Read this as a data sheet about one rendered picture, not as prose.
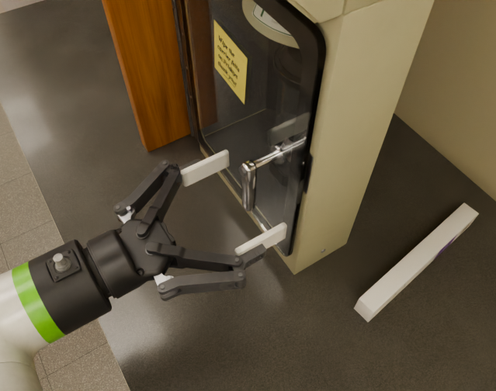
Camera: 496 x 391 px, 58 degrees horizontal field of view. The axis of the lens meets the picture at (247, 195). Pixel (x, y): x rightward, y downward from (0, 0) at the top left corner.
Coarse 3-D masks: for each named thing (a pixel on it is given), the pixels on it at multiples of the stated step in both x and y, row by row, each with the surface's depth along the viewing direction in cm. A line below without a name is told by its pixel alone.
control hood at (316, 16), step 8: (288, 0) 32; (296, 0) 32; (304, 0) 32; (312, 0) 33; (320, 0) 33; (328, 0) 33; (336, 0) 34; (304, 8) 33; (312, 8) 33; (320, 8) 34; (328, 8) 34; (336, 8) 34; (312, 16) 34; (320, 16) 34; (328, 16) 35; (336, 16) 36
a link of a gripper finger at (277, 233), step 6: (276, 228) 53; (282, 228) 54; (264, 234) 53; (270, 234) 53; (276, 234) 54; (282, 234) 55; (252, 240) 52; (258, 240) 53; (264, 240) 53; (270, 240) 54; (276, 240) 55; (240, 246) 52; (246, 246) 52; (252, 246) 52; (270, 246) 55; (240, 252) 52
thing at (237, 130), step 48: (192, 0) 57; (240, 0) 46; (192, 48) 65; (240, 48) 51; (288, 48) 42; (288, 96) 46; (240, 144) 65; (288, 144) 51; (240, 192) 75; (288, 192) 58; (288, 240) 65
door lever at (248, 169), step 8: (272, 152) 54; (280, 152) 54; (248, 160) 53; (256, 160) 54; (264, 160) 54; (272, 160) 54; (280, 160) 54; (240, 168) 53; (248, 168) 53; (256, 168) 53; (248, 176) 53; (256, 176) 55; (248, 184) 55; (256, 184) 56; (248, 192) 56; (248, 200) 58; (248, 208) 59
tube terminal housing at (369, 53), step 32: (352, 0) 35; (384, 0) 37; (416, 0) 39; (352, 32) 38; (384, 32) 40; (416, 32) 43; (352, 64) 41; (384, 64) 44; (320, 96) 44; (352, 96) 45; (384, 96) 48; (320, 128) 46; (352, 128) 49; (384, 128) 54; (320, 160) 50; (352, 160) 55; (320, 192) 57; (352, 192) 63; (256, 224) 79; (320, 224) 64; (352, 224) 72; (320, 256) 74
